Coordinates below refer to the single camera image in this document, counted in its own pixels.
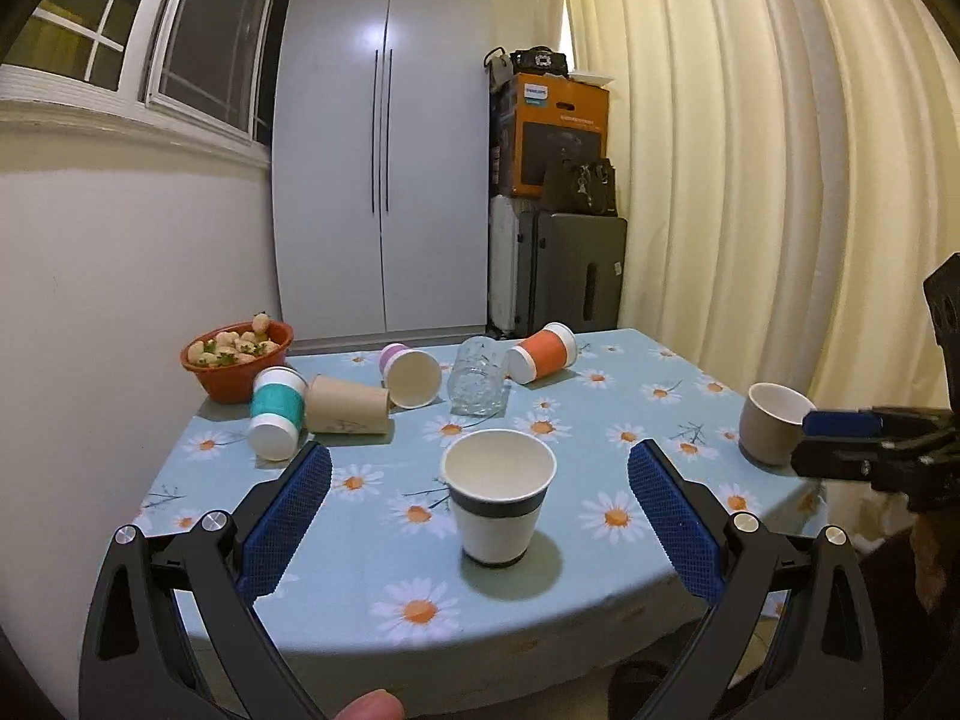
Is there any black camera bag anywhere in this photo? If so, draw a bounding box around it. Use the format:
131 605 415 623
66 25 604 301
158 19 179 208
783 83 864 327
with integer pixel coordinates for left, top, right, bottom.
510 47 569 77

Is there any white cup with teal band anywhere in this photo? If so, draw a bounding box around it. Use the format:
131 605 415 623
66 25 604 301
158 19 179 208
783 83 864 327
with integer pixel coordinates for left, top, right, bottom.
248 366 309 462

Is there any pile of pale strawberries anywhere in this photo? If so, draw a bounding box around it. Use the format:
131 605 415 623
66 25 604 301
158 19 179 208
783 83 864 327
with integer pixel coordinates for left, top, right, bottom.
187 311 282 368

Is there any white cup with pink band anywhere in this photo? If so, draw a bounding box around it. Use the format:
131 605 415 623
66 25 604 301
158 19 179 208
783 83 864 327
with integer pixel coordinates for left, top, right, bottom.
379 343 443 411

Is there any person's left hand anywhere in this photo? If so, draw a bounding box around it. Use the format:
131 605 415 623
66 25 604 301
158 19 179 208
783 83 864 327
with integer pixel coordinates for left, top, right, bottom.
334 688 406 720

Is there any orange cardboard box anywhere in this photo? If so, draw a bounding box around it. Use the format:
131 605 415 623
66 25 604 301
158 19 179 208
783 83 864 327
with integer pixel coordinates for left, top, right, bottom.
490 73 611 198

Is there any white cup with dark band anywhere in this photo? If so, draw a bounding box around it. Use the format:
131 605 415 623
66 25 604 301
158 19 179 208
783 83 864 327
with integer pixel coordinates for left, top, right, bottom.
440 429 557 569

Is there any orange plastic bowl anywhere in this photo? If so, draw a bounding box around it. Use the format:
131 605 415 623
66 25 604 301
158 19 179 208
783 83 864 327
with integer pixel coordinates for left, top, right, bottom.
181 319 296 404

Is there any white two-door wardrobe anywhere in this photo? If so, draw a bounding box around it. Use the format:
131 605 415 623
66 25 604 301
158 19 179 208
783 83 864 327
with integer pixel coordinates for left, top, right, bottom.
271 0 497 350

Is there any white framed window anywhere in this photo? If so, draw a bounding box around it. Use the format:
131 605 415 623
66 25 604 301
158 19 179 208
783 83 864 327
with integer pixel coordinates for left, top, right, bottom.
0 0 298 160

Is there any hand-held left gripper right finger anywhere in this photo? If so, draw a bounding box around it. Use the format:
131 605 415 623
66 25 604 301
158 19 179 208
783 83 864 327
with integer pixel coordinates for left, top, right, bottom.
626 439 887 720

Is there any clear glass tumbler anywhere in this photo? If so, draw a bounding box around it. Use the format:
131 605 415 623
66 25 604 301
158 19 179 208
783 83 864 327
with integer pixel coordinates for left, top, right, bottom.
448 336 510 417

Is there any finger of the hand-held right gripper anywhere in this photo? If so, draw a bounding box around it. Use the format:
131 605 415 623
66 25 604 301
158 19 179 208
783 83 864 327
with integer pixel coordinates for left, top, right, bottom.
801 405 955 438
791 431 940 494

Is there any white cup with orange band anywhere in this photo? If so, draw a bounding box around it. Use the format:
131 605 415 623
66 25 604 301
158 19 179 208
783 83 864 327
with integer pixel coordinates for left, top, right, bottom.
507 322 579 386

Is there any blue daisy print tablecloth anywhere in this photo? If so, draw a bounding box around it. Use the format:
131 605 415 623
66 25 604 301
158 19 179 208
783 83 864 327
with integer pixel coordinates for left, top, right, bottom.
97 328 830 681

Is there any grey suitcase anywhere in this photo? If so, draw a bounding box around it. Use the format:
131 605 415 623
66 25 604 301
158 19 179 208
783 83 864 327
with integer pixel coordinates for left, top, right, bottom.
515 210 629 339

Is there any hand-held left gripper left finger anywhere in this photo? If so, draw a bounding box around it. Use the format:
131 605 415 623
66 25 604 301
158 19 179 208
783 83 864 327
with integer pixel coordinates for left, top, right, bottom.
79 441 335 720

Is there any brown handbag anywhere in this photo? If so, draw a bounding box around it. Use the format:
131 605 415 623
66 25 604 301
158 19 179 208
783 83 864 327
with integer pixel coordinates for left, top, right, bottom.
541 156 618 218

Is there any cream curtain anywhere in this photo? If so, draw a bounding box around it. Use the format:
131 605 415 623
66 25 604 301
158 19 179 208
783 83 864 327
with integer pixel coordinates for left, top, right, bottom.
559 0 960 425

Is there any beige ceramic cup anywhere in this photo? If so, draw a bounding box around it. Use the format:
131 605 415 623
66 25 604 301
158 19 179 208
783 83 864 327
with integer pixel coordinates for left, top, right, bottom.
739 382 818 467

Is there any person's dark clothing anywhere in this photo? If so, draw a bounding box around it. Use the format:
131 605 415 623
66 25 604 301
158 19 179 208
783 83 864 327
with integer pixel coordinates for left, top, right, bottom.
855 514 960 720

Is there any brown paper cup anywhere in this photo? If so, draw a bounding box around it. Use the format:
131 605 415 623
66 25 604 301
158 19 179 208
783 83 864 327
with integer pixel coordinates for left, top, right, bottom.
303 373 394 438

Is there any white suitcase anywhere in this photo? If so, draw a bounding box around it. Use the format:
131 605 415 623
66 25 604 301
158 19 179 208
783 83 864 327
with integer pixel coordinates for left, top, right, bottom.
487 195 521 338

